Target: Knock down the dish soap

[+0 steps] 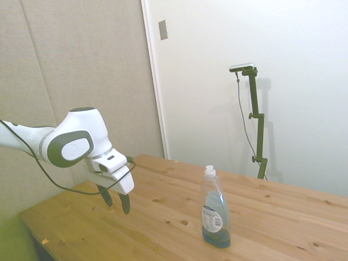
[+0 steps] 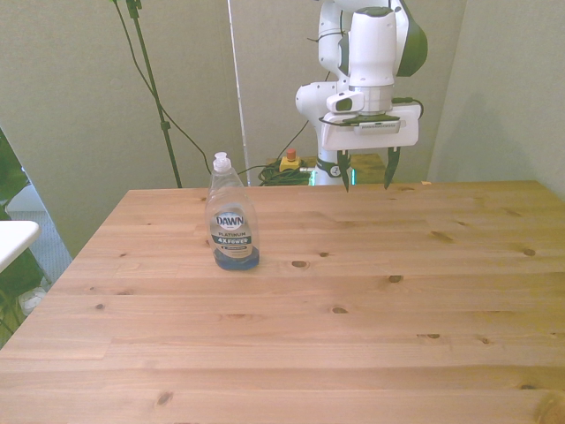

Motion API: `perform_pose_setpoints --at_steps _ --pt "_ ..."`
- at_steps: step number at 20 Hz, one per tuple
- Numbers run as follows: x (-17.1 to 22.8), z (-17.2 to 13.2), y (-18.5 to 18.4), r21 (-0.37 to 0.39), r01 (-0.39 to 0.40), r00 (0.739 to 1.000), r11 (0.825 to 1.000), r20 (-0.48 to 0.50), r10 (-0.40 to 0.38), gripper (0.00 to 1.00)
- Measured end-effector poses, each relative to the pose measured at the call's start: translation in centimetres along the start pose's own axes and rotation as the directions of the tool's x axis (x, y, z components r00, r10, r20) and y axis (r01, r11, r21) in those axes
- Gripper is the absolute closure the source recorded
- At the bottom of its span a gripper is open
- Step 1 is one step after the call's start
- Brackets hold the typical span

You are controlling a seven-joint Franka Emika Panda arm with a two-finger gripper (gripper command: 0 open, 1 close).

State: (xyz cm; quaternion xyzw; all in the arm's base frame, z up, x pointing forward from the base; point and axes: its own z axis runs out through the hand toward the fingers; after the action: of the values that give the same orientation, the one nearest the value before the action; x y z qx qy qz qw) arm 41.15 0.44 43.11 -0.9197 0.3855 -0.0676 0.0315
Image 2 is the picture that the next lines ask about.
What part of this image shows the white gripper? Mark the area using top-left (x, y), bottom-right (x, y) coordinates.
top-left (320, 102), bottom-right (421, 194)

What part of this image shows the clear Dawn dish soap bottle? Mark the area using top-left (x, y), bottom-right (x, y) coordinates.
top-left (204, 151), bottom-right (261, 272)

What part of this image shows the white shoe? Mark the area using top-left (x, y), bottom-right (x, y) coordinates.
top-left (19, 286), bottom-right (47, 316)

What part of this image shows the coiled dark cable bundle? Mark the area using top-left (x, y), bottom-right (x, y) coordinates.
top-left (257, 163), bottom-right (317, 187)

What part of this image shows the yellow emergency stop box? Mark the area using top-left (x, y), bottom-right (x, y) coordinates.
top-left (278, 148), bottom-right (303, 174)

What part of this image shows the green tripod stand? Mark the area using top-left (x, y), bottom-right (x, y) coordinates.
top-left (124, 0), bottom-right (184, 189)

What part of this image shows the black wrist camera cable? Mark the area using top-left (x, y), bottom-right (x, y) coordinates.
top-left (391, 96), bottom-right (426, 121)

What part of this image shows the thin black hanging cable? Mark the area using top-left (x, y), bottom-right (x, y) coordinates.
top-left (110, 0), bottom-right (214, 176)

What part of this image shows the white side table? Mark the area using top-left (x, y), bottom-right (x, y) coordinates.
top-left (0, 220), bottom-right (42, 274)

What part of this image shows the white vertical wall strip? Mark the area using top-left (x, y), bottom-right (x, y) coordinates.
top-left (226, 0), bottom-right (252, 186)

